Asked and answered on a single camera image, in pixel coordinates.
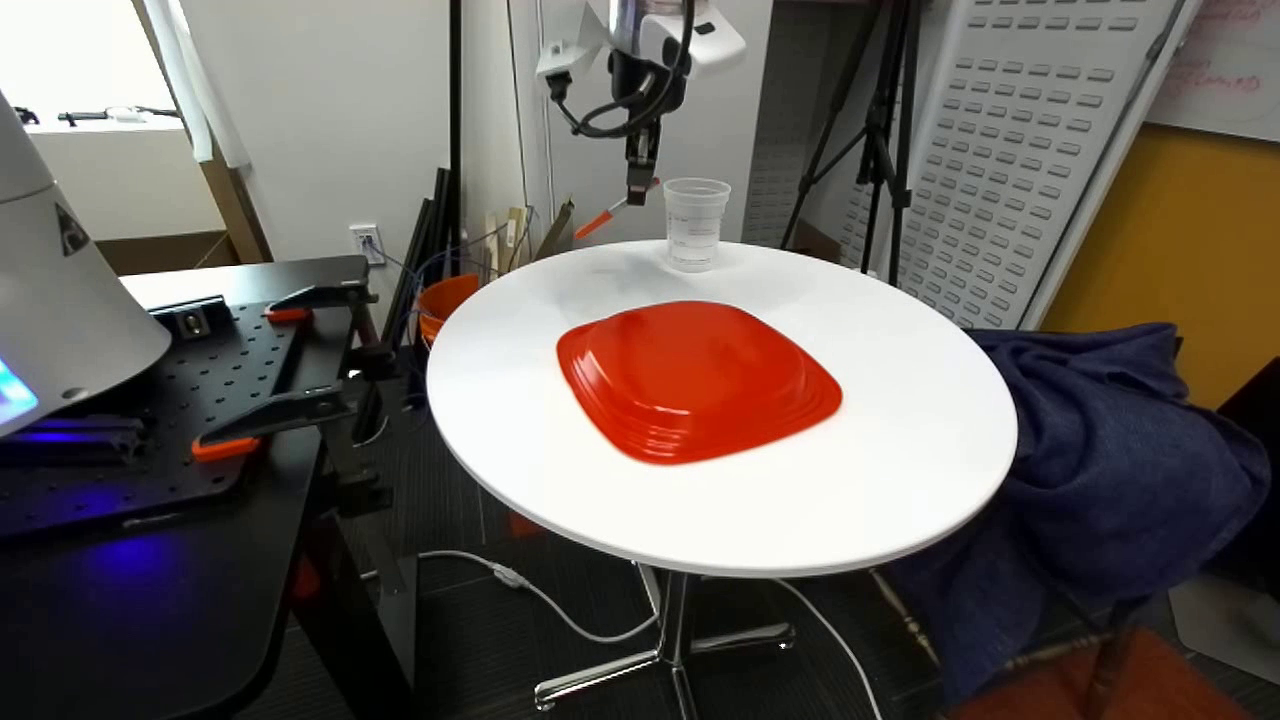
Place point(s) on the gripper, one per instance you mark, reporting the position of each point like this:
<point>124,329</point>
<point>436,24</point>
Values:
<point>650,85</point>

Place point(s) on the orange and white pen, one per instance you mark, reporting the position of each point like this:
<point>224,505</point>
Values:
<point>600,220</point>

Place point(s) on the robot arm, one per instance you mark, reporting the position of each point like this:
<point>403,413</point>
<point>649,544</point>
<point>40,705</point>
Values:
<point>70,300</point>

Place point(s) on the clear plastic cup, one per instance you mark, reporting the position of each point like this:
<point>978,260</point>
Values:
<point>696,225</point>

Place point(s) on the bundle of wooden slats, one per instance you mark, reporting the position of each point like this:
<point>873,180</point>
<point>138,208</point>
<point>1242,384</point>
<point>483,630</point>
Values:
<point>520,235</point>

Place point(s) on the bundle of black rails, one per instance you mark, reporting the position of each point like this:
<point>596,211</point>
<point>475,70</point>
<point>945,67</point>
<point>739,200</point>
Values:
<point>425,240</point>

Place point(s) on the orange bucket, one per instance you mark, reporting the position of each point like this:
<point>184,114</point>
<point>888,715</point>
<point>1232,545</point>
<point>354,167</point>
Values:
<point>445,300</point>

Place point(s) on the red square plate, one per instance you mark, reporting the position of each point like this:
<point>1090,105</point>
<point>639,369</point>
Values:
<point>695,385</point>

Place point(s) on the white perforated panel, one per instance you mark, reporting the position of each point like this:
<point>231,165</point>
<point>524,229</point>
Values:
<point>1010,160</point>

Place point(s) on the small black box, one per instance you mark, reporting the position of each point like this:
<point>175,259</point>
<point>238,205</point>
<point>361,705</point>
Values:
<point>195,318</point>

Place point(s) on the window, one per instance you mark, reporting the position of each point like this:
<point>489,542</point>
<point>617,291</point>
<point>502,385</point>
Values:
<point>80,50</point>

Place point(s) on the whiteboard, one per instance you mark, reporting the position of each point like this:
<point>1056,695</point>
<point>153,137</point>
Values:
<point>1225,60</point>

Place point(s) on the dark blue cloth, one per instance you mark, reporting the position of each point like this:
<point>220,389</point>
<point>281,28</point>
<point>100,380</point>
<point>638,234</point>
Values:
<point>1100,470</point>

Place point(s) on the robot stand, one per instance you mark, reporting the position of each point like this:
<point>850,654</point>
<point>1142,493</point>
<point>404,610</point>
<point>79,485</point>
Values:
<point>150,560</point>

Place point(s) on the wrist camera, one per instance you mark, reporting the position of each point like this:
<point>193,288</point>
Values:
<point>556,60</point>

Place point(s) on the wall socket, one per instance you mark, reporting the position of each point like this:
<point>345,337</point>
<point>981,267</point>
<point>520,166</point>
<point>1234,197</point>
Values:
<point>367,245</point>

